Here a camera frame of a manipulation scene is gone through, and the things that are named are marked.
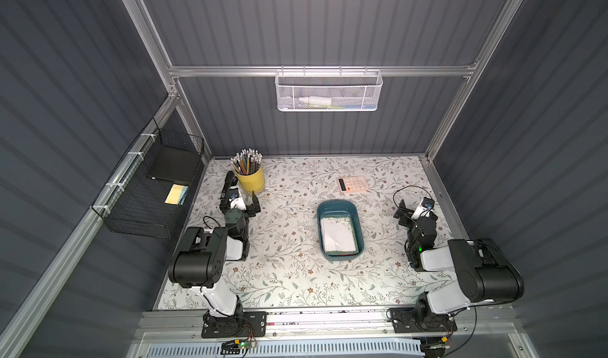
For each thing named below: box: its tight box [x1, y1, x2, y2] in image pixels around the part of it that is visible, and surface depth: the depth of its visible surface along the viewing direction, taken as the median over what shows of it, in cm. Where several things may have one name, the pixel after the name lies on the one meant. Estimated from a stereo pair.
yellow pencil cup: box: [234, 167, 265, 195], surface depth 103 cm
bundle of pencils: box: [230, 148, 263, 176], surface depth 98 cm
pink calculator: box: [337, 175, 370, 193], surface depth 111 cm
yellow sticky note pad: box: [163, 183, 190, 206], surface depth 77 cm
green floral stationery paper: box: [319, 215, 360, 256], surface depth 93 cm
